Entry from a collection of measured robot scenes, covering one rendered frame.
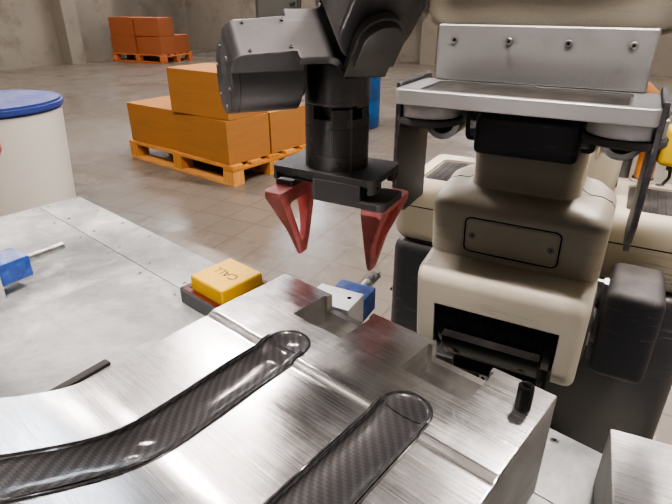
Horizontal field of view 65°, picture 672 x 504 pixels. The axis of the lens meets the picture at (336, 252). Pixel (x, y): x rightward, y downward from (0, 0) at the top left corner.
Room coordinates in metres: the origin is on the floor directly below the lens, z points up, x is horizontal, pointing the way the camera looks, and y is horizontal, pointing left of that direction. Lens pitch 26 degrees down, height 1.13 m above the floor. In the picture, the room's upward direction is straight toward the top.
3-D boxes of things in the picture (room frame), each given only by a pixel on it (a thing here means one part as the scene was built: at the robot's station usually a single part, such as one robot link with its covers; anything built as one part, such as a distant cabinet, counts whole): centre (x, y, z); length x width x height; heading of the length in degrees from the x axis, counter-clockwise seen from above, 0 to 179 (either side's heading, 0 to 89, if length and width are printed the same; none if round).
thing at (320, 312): (0.37, 0.00, 0.87); 0.05 x 0.05 x 0.04; 49
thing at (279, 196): (0.48, 0.02, 0.94); 0.07 x 0.07 x 0.09; 62
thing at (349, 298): (0.50, -0.02, 0.83); 0.13 x 0.05 x 0.05; 152
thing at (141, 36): (11.17, 3.68, 0.40); 1.35 x 0.96 x 0.80; 61
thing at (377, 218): (0.46, -0.02, 0.94); 0.07 x 0.07 x 0.09; 62
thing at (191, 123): (3.96, 0.90, 0.36); 1.32 x 0.97 x 0.71; 62
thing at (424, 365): (0.30, -0.08, 0.87); 0.05 x 0.05 x 0.04; 49
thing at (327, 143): (0.47, 0.00, 1.01); 0.10 x 0.07 x 0.07; 62
